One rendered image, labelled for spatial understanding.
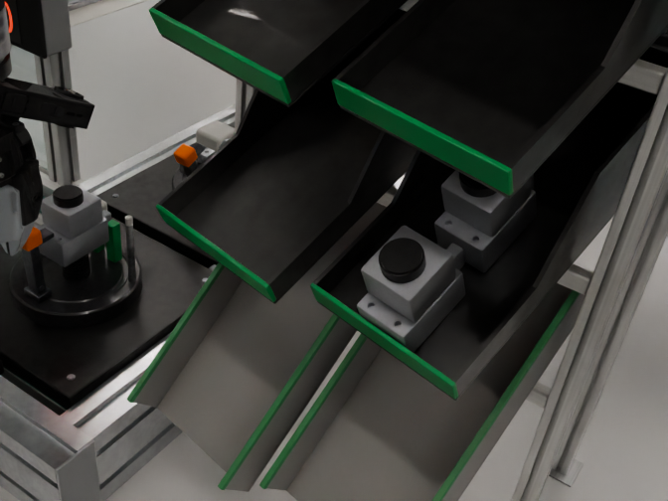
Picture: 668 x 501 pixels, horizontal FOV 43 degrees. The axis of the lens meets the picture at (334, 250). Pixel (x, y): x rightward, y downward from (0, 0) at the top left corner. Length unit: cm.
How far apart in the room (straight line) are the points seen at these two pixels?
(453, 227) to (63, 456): 42
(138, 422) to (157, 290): 16
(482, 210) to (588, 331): 14
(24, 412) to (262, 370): 24
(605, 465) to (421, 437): 36
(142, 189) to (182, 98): 49
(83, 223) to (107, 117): 65
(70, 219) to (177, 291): 15
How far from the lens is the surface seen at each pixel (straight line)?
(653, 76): 55
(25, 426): 85
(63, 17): 101
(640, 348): 120
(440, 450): 70
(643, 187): 58
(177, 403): 80
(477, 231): 60
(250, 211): 67
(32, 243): 89
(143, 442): 91
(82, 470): 84
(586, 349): 66
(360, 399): 73
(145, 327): 92
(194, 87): 164
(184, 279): 98
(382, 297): 56
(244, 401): 76
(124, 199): 112
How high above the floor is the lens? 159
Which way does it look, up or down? 37 degrees down
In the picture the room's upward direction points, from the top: 7 degrees clockwise
